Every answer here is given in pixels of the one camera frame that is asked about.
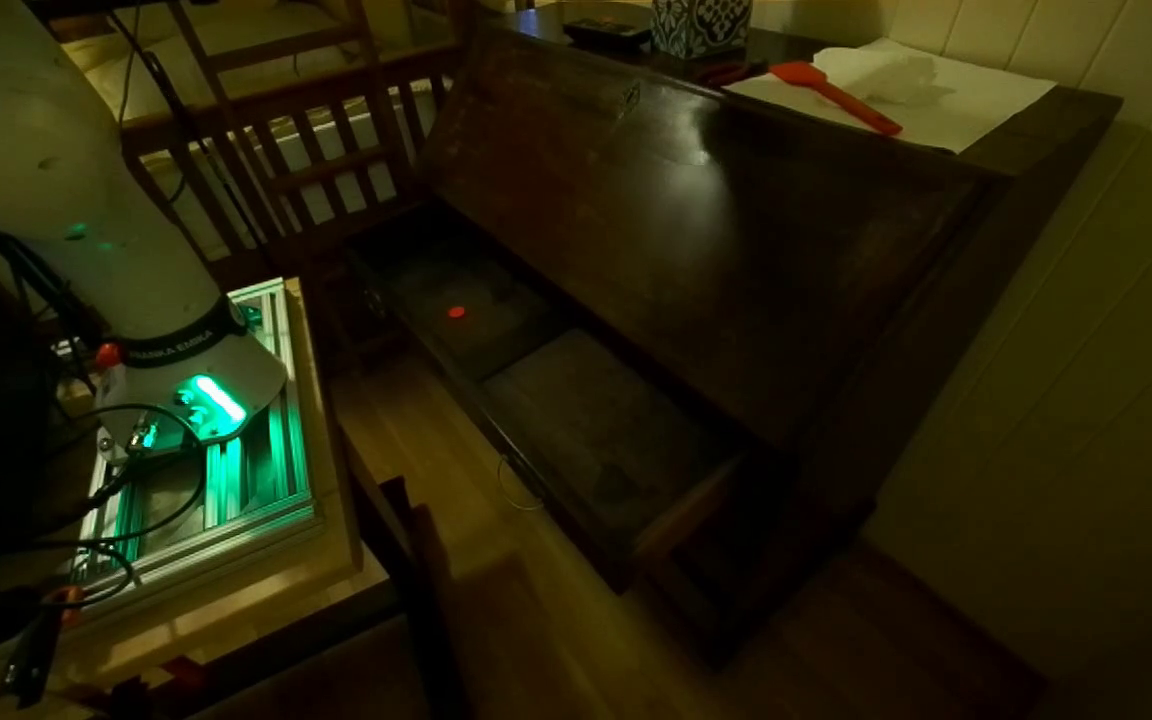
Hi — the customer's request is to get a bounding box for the white cloth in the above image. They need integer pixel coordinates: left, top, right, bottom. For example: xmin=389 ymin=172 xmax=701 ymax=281
xmin=723 ymin=37 xmax=1059 ymax=156

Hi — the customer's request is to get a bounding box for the dark wooden drawer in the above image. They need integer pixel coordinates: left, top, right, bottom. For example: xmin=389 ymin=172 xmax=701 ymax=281
xmin=344 ymin=205 xmax=769 ymax=594

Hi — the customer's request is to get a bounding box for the dark wooden secretary desk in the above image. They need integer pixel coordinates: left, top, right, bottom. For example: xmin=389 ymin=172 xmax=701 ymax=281
xmin=341 ymin=0 xmax=1125 ymax=673

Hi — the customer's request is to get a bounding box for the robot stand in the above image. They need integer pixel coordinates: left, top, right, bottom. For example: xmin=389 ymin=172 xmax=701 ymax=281
xmin=0 ymin=277 xmax=409 ymax=720

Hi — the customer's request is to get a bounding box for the black cable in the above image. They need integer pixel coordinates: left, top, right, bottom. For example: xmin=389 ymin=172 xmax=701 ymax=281
xmin=0 ymin=402 xmax=210 ymax=613

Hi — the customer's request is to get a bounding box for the black remote control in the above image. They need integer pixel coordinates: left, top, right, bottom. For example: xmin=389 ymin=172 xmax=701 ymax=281
xmin=563 ymin=13 xmax=654 ymax=54

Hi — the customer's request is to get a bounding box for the black clamp with orange grips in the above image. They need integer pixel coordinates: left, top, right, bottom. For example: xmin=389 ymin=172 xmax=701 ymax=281
xmin=0 ymin=584 xmax=89 ymax=712

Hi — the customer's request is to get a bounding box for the wooden chair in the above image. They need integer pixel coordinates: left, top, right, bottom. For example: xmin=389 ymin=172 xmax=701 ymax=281
xmin=119 ymin=0 xmax=474 ymax=293

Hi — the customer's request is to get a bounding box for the crumpled white tissue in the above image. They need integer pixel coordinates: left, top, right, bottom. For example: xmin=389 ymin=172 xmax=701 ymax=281
xmin=813 ymin=44 xmax=940 ymax=108

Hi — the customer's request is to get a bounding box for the ring drawer handle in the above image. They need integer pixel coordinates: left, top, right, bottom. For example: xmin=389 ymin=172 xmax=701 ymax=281
xmin=493 ymin=454 xmax=548 ymax=514

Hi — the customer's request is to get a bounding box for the blue white patterned tissue box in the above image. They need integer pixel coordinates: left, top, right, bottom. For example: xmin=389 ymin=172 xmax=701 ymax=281
xmin=650 ymin=0 xmax=755 ymax=61

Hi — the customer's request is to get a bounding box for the red silicone spatula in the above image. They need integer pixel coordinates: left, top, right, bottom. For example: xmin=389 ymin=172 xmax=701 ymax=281
xmin=768 ymin=60 xmax=906 ymax=139

